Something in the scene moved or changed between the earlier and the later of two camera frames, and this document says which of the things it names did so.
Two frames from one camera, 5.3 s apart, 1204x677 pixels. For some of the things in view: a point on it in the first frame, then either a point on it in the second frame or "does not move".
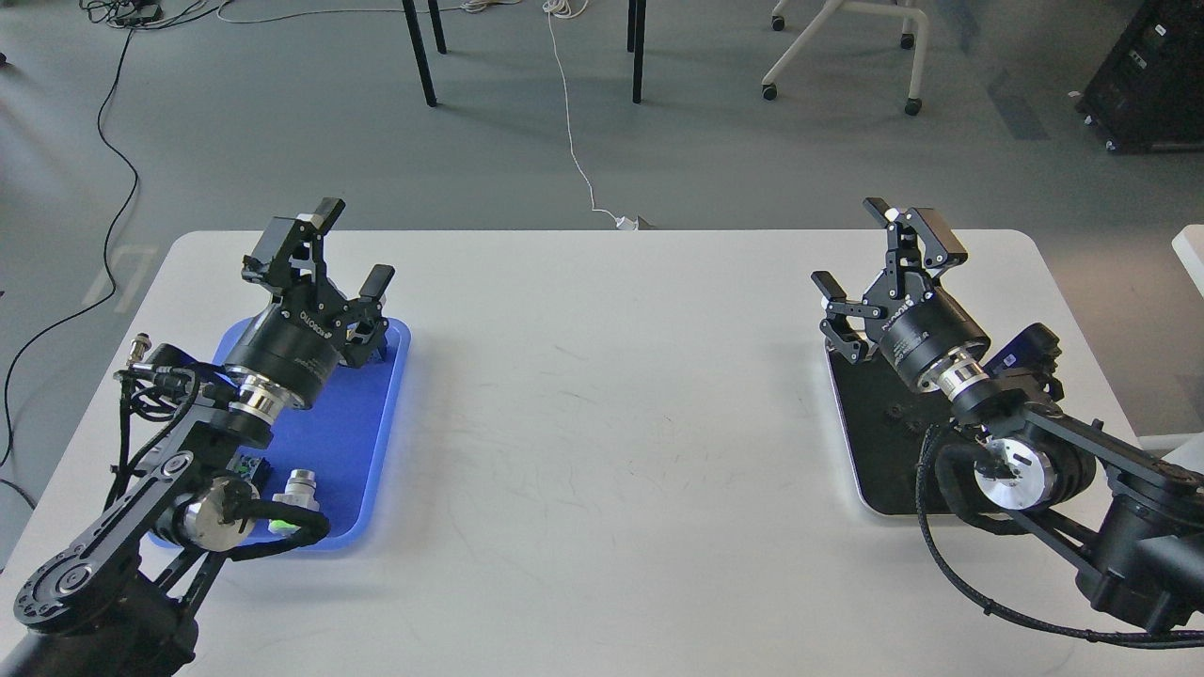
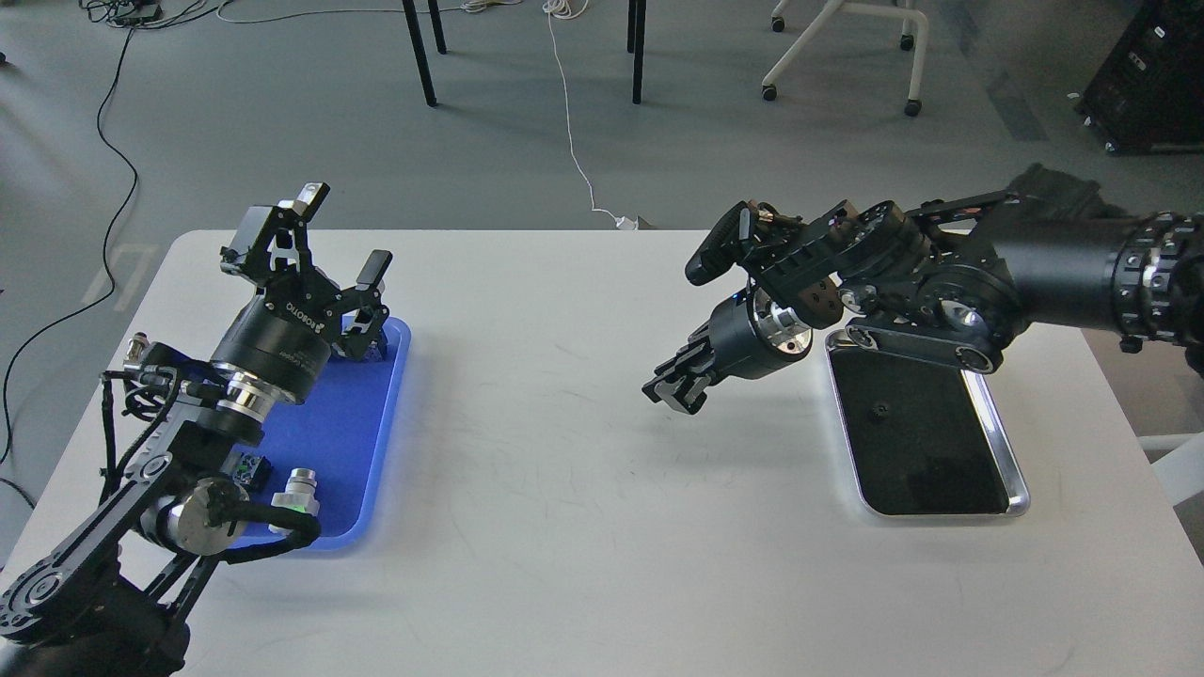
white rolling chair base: [913, 103] does not move
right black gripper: [918, 324] to [748, 335]
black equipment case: [1148, 96] does not move
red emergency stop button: [244, 465] does not move
